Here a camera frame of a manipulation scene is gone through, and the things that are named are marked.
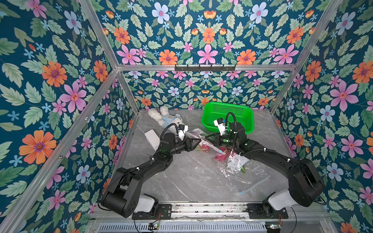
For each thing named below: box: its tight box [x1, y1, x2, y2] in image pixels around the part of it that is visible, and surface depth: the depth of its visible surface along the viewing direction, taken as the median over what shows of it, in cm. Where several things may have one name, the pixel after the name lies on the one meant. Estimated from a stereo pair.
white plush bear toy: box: [147, 105, 185, 128], surface depth 106 cm
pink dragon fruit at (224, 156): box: [214, 147, 231, 162], surface depth 88 cm
